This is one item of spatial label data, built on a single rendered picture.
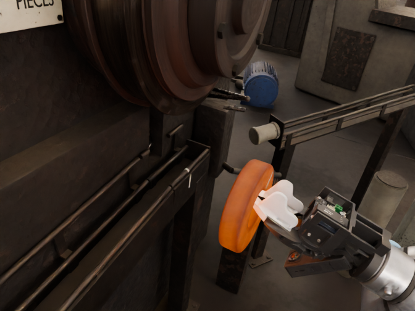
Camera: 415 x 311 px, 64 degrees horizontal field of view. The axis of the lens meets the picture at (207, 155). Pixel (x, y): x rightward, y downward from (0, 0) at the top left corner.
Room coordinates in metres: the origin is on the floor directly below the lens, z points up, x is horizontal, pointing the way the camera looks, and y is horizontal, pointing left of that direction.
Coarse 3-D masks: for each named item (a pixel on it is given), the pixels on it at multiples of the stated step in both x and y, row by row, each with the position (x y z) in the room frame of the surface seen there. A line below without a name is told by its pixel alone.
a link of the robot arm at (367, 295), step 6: (366, 288) 0.39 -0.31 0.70; (366, 294) 0.37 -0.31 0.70; (372, 294) 0.37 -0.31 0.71; (366, 300) 0.36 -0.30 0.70; (372, 300) 0.36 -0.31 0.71; (378, 300) 0.35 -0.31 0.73; (384, 300) 0.33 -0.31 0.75; (366, 306) 0.35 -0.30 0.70; (372, 306) 0.34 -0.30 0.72; (378, 306) 0.33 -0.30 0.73; (384, 306) 0.32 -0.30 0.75
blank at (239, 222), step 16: (256, 160) 0.45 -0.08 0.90; (240, 176) 0.41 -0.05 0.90; (256, 176) 0.41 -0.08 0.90; (272, 176) 0.48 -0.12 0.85; (240, 192) 0.38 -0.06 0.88; (256, 192) 0.40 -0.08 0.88; (224, 208) 0.37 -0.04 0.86; (240, 208) 0.37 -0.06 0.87; (224, 224) 0.36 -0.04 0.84; (240, 224) 0.35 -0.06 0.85; (256, 224) 0.44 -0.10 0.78; (224, 240) 0.36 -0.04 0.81; (240, 240) 0.36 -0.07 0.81
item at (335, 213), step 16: (320, 208) 0.37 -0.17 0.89; (336, 208) 0.39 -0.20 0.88; (352, 208) 0.39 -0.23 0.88; (304, 224) 0.36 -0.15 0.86; (320, 224) 0.35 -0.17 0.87; (336, 224) 0.34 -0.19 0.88; (352, 224) 0.35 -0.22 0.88; (368, 224) 0.37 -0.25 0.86; (304, 240) 0.36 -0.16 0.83; (320, 240) 0.35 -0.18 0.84; (336, 240) 0.34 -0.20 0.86; (352, 240) 0.35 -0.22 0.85; (368, 240) 0.36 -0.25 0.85; (384, 240) 0.34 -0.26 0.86; (320, 256) 0.35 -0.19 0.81; (352, 256) 0.35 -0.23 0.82; (368, 256) 0.34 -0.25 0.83; (352, 272) 0.34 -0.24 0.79; (368, 272) 0.32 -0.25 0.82
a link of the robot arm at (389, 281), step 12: (396, 252) 0.34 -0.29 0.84; (384, 264) 0.33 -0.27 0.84; (396, 264) 0.33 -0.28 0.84; (408, 264) 0.33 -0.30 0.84; (372, 276) 0.32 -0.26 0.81; (384, 276) 0.31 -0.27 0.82; (396, 276) 0.31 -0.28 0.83; (408, 276) 0.31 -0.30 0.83; (372, 288) 0.32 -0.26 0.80; (384, 288) 0.31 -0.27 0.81; (396, 288) 0.31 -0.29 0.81
